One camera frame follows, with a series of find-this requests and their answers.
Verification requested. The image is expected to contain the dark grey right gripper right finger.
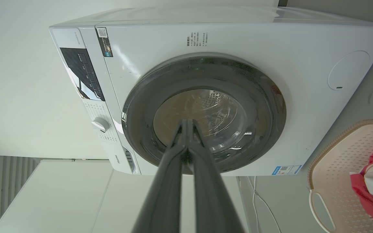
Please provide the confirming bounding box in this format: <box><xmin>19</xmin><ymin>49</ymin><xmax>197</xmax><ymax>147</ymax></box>
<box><xmin>186</xmin><ymin>119</ymin><xmax>246</xmax><ymax>233</ymax></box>

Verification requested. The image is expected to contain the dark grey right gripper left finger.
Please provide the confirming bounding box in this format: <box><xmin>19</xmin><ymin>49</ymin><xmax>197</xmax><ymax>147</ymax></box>
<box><xmin>131</xmin><ymin>119</ymin><xmax>187</xmax><ymax>233</ymax></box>

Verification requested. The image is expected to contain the round dark glass washer door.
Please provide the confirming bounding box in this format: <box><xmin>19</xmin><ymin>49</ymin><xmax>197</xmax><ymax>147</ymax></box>
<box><xmin>121</xmin><ymin>54</ymin><xmax>287</xmax><ymax>175</ymax></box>

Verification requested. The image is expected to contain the white front-load washing machine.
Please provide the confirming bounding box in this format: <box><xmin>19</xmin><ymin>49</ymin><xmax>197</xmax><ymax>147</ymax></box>
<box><xmin>49</xmin><ymin>6</ymin><xmax>373</xmax><ymax>177</ymax></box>

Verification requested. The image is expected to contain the white cabinet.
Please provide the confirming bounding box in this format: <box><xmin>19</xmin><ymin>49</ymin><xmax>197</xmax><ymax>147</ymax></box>
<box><xmin>0</xmin><ymin>159</ymin><xmax>248</xmax><ymax>233</ymax></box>

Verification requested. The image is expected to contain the white washer control knob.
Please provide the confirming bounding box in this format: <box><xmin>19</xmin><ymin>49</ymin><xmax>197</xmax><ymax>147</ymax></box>
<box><xmin>91</xmin><ymin>117</ymin><xmax>110</xmax><ymax>133</ymax></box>

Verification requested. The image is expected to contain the beige perforated laundry basket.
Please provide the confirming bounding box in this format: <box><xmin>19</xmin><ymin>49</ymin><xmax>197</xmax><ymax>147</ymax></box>
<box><xmin>308</xmin><ymin>119</ymin><xmax>373</xmax><ymax>233</ymax></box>

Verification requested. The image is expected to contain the white power cable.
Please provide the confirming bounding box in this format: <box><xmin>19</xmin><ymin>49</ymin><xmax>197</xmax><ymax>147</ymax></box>
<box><xmin>247</xmin><ymin>176</ymin><xmax>282</xmax><ymax>233</ymax></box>

